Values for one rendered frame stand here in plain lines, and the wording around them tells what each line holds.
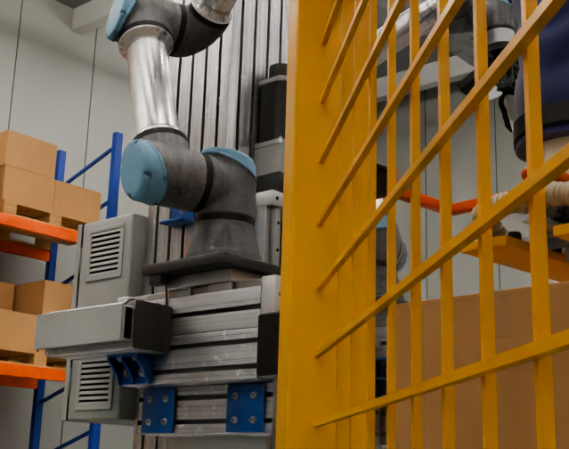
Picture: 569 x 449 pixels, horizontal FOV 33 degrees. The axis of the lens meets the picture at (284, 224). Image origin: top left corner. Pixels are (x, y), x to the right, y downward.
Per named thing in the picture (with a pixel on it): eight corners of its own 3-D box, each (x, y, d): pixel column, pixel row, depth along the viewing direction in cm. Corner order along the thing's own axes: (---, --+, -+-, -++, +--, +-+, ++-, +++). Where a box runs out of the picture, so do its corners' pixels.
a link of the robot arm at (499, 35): (479, 32, 245) (494, 44, 251) (479, 49, 244) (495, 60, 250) (505, 24, 241) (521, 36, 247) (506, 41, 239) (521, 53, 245)
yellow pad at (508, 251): (506, 245, 167) (505, 216, 168) (459, 253, 174) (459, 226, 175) (605, 276, 189) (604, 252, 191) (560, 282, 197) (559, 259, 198)
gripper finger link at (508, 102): (528, 128, 243) (516, 93, 241) (507, 133, 247) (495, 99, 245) (532, 124, 245) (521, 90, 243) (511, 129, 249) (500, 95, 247)
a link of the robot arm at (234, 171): (267, 218, 187) (269, 152, 190) (206, 206, 180) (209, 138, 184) (237, 230, 197) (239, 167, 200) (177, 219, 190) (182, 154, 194)
